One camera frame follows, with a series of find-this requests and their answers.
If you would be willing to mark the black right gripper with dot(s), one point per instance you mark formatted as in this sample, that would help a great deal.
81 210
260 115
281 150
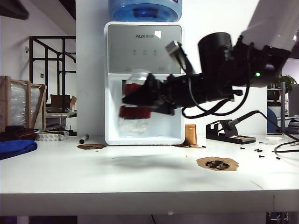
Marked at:
184 91

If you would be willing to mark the clear bottle with red bands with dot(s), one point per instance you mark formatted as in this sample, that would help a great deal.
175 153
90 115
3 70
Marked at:
134 112

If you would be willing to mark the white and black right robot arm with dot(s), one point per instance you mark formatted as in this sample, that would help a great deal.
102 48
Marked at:
264 23

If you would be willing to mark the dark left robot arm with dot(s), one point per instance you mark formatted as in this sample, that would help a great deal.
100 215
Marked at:
11 8

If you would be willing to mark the grey dispenser tap lever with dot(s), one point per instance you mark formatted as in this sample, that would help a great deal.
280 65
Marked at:
123 82

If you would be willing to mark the white water dispenser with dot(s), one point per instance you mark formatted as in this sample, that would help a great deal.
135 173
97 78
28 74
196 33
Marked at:
140 46

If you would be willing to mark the blue water jug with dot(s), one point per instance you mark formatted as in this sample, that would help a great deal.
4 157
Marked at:
121 11

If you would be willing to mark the copper cylindrical can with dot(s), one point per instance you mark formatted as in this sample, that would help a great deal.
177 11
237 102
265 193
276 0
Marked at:
190 135

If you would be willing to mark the brown patch under can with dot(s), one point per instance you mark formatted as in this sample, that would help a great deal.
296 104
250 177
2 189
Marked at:
195 146

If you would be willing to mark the small brown scorched patch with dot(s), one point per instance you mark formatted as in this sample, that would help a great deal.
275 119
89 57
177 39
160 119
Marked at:
90 146

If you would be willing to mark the black marker pen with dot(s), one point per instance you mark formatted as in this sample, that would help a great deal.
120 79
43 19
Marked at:
83 139

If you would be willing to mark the black soldering iron stand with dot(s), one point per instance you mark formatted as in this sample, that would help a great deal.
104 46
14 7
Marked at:
223 138

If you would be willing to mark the brown cardboard box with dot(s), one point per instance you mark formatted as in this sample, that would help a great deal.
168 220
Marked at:
59 101

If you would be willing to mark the large brown scorched patch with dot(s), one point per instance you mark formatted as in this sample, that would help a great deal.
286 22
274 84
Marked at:
202 163

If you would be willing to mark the round metal side table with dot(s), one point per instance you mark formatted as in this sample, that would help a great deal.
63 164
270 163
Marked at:
60 114

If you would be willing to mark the black soldering iron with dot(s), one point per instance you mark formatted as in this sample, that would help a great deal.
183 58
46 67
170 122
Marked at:
240 119

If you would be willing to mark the black stair railing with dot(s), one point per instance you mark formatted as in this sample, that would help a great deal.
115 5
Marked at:
47 70

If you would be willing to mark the white tape roll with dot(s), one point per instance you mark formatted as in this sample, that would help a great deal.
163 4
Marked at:
51 137

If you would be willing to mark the blue office chair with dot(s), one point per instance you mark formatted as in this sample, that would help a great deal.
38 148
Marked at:
271 121

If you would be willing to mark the clear solder spool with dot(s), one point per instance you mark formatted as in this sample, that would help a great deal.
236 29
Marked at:
274 140

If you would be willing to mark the dark red bundle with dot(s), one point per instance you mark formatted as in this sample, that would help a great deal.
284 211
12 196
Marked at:
20 133

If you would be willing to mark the green potted plant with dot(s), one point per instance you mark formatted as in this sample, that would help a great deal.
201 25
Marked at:
289 80

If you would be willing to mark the grey computer monitor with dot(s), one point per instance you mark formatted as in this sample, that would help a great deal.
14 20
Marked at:
294 100

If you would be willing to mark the blue folded cloth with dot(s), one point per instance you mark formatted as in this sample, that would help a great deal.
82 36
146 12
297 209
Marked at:
16 147

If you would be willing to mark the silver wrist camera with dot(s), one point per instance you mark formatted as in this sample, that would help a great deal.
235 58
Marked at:
172 47

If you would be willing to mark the grey metal post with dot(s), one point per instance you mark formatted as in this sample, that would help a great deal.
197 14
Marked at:
282 105

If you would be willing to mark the wooden crate frame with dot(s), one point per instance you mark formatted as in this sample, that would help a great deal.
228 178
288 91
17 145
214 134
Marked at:
7 105

